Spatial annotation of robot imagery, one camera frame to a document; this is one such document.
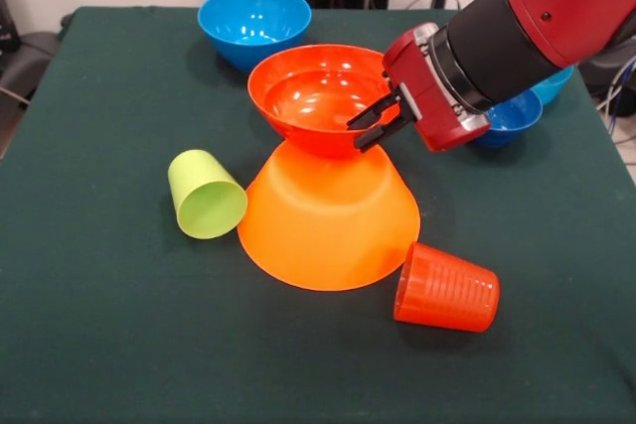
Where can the dark grey chair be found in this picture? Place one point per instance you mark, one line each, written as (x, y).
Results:
(30, 61)

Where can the shallow red-orange bowl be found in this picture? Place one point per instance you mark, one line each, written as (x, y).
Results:
(308, 96)

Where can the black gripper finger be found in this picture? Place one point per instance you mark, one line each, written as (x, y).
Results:
(375, 112)
(382, 132)

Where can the large light orange bowl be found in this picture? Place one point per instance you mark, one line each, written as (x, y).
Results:
(328, 230)

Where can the small light blue bowl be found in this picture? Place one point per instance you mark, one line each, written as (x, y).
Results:
(554, 89)

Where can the medium blue bowl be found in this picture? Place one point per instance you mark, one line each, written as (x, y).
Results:
(248, 17)

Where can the red-orange cup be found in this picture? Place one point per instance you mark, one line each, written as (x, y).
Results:
(447, 290)

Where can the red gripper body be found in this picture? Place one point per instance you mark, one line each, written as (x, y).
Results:
(422, 91)

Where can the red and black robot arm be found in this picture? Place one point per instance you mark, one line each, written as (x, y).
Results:
(546, 7)

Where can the dark green tablecloth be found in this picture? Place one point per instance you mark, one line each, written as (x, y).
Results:
(99, 295)

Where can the small dark blue bowl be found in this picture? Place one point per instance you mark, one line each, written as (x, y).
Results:
(512, 121)

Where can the light green cup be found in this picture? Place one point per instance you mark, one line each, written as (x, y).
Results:
(199, 181)

